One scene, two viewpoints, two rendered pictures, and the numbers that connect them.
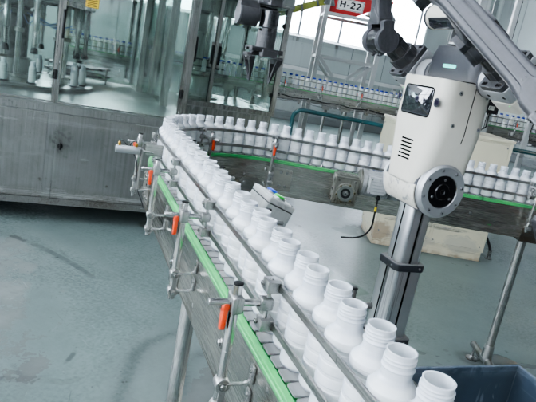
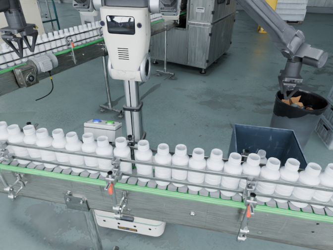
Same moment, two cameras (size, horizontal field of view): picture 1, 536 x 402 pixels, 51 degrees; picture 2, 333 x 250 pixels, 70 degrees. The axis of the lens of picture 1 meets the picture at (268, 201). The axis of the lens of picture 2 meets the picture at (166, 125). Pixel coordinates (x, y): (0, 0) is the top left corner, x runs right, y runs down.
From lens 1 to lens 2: 0.99 m
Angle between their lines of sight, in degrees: 56
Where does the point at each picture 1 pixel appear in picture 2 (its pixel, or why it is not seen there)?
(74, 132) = not seen: outside the picture
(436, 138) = (143, 44)
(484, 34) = (265, 10)
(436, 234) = not seen: hidden behind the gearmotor
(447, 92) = (141, 17)
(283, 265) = (239, 167)
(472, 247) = not seen: hidden behind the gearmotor
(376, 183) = (45, 64)
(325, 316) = (296, 176)
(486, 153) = (26, 10)
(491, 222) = (92, 53)
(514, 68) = (279, 25)
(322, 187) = (11, 81)
